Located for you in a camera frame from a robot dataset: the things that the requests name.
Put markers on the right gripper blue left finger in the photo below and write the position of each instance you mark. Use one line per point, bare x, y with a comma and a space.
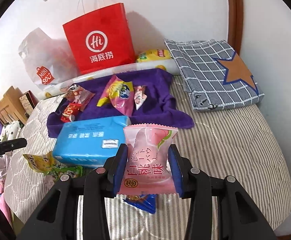
116, 171

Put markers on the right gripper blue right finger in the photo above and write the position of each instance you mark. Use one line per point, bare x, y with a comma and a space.
175, 163

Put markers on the pink peach snack packet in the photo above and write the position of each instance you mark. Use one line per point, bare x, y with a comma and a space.
146, 169

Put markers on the blue snack packet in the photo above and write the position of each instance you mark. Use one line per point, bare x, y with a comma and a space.
145, 202

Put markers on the yellow gold snack packet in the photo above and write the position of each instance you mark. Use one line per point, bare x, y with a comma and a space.
40, 163

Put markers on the blue tissue pack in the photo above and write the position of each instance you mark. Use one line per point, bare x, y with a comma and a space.
89, 143

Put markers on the wooden chair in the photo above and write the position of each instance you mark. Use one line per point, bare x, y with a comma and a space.
11, 108

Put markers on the green snack packet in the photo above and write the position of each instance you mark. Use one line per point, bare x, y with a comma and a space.
59, 170

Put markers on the patterned small box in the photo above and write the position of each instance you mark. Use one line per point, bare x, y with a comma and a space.
28, 102

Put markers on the striped bed mattress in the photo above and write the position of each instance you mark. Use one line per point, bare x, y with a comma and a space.
236, 142

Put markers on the red snack packet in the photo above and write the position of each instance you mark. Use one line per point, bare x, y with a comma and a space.
70, 113

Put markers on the pink yellow snack bag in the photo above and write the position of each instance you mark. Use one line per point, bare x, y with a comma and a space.
120, 94

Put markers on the purple towel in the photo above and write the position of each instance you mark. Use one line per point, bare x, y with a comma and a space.
159, 107

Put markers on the small pink white snack packet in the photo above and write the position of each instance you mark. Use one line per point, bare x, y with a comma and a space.
139, 96

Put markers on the pink cartoon snack packet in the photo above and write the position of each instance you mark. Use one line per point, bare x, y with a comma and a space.
78, 95

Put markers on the grey checked folded blanket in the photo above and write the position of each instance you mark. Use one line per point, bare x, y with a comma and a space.
214, 75

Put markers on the white Miniso plastic bag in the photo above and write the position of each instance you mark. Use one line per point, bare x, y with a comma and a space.
47, 61

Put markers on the yellow chips bag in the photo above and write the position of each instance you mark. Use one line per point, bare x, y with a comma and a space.
153, 55

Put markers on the red Haidilao paper bag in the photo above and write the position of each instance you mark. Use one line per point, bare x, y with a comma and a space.
100, 39

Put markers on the brown wooden door frame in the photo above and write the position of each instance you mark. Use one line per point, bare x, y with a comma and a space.
235, 23

